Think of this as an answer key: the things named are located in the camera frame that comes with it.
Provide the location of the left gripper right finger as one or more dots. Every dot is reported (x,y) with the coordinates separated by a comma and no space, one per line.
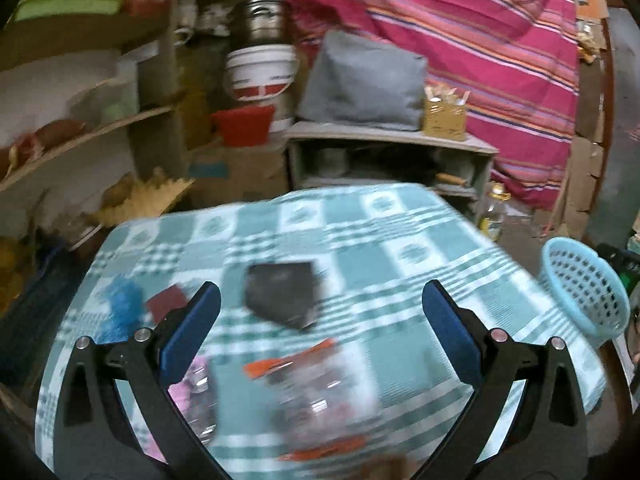
(547,439)

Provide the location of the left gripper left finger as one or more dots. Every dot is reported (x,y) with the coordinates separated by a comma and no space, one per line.
(93,437)

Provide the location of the pink small wrapper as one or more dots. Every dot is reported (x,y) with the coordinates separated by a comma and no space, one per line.
(196,399)

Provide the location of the blue crumpled plastic bag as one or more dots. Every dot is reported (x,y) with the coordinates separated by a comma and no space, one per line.
(125,310)

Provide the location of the maroon scouring pad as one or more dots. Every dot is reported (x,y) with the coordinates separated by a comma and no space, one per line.
(169,299)

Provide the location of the light blue plastic basket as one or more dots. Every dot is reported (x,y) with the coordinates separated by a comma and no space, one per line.
(586,288)

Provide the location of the dark blue plastic crate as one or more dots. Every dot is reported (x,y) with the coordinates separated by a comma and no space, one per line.
(28,330)

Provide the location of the yellow-capped oil bottle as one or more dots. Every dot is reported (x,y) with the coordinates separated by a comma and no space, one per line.
(494,212)

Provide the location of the clear orange-edged plastic wrapper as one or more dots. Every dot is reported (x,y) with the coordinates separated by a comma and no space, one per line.
(327,399)

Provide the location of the black foil wrapper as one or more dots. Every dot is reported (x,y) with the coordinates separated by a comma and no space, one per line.
(283,293)

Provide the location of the yellow egg tray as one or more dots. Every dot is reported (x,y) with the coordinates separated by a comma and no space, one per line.
(131,198)

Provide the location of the green checkered tablecloth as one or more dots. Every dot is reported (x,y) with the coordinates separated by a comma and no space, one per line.
(373,248)

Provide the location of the cardboard box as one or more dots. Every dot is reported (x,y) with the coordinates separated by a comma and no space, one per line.
(236,175)

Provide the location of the clear plastic container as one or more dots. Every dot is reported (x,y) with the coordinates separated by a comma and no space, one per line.
(109,101)

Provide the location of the yellow utensil holder box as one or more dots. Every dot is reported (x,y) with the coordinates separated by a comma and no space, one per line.
(445,112)

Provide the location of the red plastic basket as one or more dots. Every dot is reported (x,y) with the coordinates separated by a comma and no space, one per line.
(243,127)

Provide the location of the grey low cabinet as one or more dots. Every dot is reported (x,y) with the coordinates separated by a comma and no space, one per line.
(321,155)

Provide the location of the white plastic bucket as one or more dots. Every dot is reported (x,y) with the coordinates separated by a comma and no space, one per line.
(260,72)

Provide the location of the grey felt bag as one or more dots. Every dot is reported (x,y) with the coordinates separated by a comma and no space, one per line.
(360,82)

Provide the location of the pink striped curtain cloth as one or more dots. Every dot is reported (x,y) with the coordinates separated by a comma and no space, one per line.
(517,59)

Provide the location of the green plastic tray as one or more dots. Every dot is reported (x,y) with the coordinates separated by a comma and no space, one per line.
(30,9)

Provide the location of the steel cooking pot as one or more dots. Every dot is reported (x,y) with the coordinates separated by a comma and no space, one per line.
(255,22)

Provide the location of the wooden wall shelf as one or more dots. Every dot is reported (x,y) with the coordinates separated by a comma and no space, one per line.
(53,165)

